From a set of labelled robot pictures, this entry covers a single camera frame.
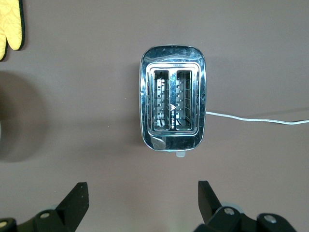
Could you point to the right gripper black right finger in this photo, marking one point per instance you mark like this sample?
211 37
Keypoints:
227 220

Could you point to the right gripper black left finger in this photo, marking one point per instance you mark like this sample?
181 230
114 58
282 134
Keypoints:
48 220

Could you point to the chrome two-slot toaster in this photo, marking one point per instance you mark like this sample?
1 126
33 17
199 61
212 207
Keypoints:
169 140

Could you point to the brown table cover mat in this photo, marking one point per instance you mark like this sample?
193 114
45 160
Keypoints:
72 96

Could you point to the yellow quilted oven mitt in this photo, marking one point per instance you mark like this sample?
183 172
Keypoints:
12 24

